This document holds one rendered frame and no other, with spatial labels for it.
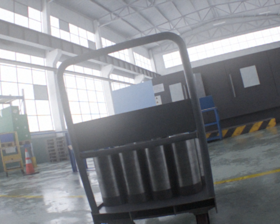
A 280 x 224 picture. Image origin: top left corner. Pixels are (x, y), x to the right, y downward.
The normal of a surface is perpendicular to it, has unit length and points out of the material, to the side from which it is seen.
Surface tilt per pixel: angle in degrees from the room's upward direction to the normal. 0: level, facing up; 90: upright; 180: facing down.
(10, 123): 90
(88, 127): 98
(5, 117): 90
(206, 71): 86
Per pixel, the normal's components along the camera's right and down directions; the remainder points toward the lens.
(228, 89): -0.40, -0.06
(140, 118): -0.18, 0.10
